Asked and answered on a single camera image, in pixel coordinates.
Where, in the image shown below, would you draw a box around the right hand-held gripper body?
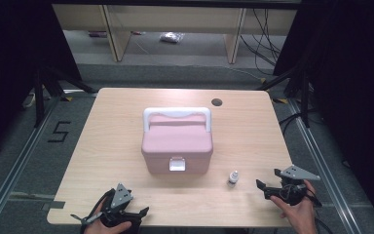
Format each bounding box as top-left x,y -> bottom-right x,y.
272,165 -> 321,207

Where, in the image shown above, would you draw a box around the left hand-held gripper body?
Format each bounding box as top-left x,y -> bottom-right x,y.
100,182 -> 143,228

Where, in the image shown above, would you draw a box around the small white dropper bottle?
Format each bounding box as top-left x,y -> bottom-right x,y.
228,170 -> 241,188

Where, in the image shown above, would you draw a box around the pink storage box white handle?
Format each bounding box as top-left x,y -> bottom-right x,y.
140,106 -> 214,176

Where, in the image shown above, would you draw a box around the person's right hand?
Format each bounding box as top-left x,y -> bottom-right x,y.
270,179 -> 319,230

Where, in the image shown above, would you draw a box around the person's left hand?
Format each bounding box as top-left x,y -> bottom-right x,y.
83,201 -> 132,234

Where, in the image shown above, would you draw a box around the grey tape strip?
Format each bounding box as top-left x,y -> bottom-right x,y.
42,200 -> 66,212

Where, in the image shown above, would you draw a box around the black tripod stand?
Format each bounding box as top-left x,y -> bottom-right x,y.
33,66 -> 98,128
256,64 -> 313,129

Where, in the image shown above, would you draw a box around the black curtain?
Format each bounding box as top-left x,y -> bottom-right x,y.
0,0 -> 82,164
274,0 -> 374,228

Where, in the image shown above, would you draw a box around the clear plastic bag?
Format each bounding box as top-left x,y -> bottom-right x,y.
159,31 -> 185,44

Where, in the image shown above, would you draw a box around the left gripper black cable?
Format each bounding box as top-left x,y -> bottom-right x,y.
81,188 -> 115,234

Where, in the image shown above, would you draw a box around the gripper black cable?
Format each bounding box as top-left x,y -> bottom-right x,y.
305,184 -> 334,234
81,188 -> 115,234

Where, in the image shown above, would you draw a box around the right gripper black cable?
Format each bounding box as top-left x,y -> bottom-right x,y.
305,184 -> 334,234

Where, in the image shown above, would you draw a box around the grey cable plug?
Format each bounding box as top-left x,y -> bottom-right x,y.
70,213 -> 104,226

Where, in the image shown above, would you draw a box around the aluminium floor rail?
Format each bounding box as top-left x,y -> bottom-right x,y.
0,92 -> 62,234
286,97 -> 359,234

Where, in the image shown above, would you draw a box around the black floor cable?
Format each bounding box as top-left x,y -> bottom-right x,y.
279,111 -> 306,136

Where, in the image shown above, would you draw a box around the thin white floor cable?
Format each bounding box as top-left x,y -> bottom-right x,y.
222,65 -> 263,81

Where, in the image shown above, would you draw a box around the bundle of black cables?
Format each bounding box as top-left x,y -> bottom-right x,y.
240,8 -> 283,76

